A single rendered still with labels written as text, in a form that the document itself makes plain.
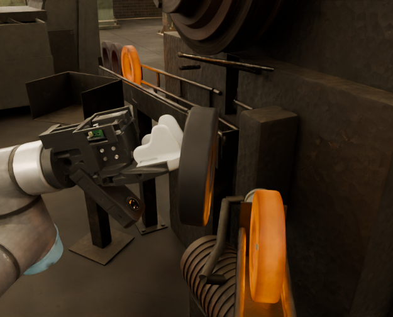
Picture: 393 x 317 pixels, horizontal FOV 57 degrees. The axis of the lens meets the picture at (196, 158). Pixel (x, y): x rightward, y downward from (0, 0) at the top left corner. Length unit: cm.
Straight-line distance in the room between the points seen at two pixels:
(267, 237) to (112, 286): 108
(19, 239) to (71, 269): 103
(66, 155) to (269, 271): 30
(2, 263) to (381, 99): 60
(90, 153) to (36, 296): 111
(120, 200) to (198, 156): 16
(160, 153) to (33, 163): 17
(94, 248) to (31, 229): 108
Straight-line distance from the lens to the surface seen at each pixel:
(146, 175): 45
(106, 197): 51
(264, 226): 46
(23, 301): 154
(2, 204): 58
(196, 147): 40
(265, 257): 46
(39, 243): 59
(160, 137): 44
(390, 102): 64
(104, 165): 48
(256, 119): 72
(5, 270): 55
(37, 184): 53
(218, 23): 78
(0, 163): 55
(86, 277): 155
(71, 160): 51
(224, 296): 72
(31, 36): 319
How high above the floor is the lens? 104
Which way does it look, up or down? 26 degrees down
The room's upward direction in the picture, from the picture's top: straight up
